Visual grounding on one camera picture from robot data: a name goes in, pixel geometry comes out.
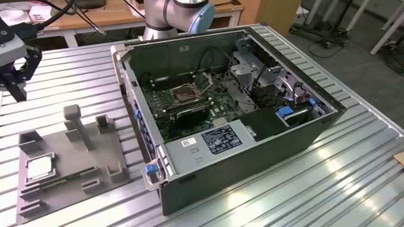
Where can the open black PC case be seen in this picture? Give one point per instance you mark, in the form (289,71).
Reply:
(240,175)

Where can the blue case release latch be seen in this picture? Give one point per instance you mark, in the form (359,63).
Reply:
(151,169)

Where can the green motherboard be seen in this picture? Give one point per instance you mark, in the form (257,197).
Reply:
(220,104)

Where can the black RAM slot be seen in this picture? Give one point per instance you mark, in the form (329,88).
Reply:
(185,105)
(172,80)
(172,84)

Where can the CPU socket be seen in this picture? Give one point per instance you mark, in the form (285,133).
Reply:
(184,95)

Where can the brown cardboard piece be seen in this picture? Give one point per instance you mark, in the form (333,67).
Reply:
(400,158)

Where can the white camera on black bracket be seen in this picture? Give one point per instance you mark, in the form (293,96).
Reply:
(11,50)

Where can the blue card retainer clip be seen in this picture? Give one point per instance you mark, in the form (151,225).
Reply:
(137,114)

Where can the wooden cabinet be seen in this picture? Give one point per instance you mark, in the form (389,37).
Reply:
(275,14)

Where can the black wheeled stand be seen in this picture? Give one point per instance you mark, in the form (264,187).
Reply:
(341,30)

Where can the grey power supply unit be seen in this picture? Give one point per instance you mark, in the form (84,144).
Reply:
(185,158)

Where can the grey metal drive cage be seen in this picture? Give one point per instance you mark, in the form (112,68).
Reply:
(243,71)

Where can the silver disk bay bracket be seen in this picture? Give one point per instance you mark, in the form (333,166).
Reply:
(295,88)

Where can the white printed box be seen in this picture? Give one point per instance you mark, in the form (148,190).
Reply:
(39,14)

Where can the small silver heatsink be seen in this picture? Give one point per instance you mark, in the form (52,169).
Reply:
(220,121)

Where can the blue disk carrier latch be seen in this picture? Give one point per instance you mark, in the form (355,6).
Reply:
(284,112)

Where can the grey parts rack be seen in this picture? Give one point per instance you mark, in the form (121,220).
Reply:
(72,160)

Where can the black monitor base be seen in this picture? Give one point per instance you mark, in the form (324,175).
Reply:
(91,2)

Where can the white round dish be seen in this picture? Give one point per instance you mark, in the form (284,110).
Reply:
(11,14)

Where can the silver square CPU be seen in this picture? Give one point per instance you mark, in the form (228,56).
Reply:
(39,168)

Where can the white table frame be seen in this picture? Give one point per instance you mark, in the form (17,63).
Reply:
(356,16)
(387,39)

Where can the small blue clip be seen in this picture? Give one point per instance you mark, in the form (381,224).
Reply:
(312,102)

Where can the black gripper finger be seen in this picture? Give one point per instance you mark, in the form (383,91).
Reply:
(32,61)

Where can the green RAM stick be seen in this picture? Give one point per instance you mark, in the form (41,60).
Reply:
(71,177)

